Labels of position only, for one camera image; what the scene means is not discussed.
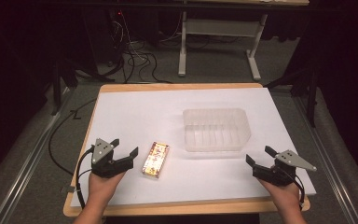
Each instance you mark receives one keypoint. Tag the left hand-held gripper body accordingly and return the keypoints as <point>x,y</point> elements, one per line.
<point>103,166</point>

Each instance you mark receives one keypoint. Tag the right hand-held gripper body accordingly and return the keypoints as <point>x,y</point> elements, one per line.
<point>278,174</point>

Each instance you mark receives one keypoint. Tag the yellow patterned snack box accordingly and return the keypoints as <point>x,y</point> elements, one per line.
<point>156,159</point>

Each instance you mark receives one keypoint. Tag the clear plastic container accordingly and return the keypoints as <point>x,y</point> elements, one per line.
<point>216,130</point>

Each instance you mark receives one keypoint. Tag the person's right hand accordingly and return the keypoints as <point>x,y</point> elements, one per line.
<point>281,193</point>

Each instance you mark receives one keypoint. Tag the person's left hand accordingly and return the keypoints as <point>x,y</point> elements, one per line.
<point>103,186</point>

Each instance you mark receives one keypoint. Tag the white paper sheet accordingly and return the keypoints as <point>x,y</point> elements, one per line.
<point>167,109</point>

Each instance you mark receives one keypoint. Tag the black stand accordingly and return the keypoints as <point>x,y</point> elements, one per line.
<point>57,84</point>
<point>311,93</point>

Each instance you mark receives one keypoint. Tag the wooden table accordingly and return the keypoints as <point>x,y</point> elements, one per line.
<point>180,85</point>

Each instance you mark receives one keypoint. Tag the metal floor rail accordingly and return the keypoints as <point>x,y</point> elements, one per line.
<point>333,174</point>
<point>28,161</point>

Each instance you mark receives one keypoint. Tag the white metal desk frame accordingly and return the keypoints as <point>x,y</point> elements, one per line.
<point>223,27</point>

